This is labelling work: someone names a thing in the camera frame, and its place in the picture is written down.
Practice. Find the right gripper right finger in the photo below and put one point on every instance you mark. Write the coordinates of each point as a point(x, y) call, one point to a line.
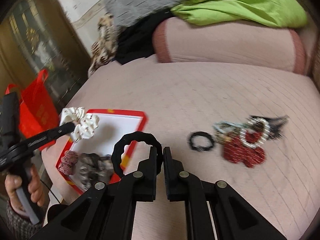
point(213, 210)

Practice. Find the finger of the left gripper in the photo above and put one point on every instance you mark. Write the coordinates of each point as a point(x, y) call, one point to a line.
point(63, 129)

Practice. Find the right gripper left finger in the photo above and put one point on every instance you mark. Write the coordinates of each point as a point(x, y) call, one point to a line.
point(106, 211)

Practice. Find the red white plaid scrunchie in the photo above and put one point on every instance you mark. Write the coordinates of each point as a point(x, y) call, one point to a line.
point(68, 162)

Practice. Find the white floral scrunchie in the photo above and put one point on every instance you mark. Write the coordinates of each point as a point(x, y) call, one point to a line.
point(85, 123)

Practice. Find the grey organza scrunchie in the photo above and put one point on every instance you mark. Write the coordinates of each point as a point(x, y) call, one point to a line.
point(93, 168)

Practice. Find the red dotted scrunchie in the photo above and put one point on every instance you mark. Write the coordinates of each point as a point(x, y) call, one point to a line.
point(235, 152)

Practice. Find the black rhinestone hair claw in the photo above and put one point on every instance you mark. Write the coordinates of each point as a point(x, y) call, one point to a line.
point(276, 124)

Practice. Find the person's left forearm sleeve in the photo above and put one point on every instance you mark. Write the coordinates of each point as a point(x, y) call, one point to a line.
point(21, 227)

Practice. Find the red gift bag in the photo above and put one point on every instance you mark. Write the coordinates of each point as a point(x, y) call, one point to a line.
point(28, 112)

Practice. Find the leopard print cloth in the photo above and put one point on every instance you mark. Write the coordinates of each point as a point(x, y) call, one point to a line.
point(105, 47)

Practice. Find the wooden glass door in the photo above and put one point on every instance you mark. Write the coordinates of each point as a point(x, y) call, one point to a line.
point(36, 35)

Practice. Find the black garment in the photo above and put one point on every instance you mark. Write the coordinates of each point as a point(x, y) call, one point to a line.
point(136, 41)

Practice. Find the pink bolster pillow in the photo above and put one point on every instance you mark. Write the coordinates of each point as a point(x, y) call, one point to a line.
point(240, 42)

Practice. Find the green blanket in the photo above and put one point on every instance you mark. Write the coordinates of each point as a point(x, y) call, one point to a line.
point(270, 13)

